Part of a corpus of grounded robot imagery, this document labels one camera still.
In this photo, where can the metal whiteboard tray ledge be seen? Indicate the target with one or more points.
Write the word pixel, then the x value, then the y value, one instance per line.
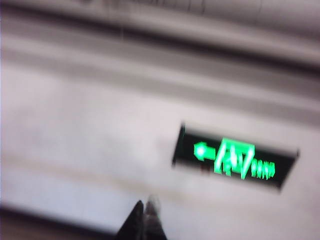
pixel 160 37

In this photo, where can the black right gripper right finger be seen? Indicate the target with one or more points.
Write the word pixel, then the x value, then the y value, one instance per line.
pixel 153 222

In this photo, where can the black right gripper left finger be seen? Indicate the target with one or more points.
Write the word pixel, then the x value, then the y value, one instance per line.
pixel 133 225

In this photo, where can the black green emergency exit sign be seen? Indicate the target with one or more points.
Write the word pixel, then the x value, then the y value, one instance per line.
pixel 232 158

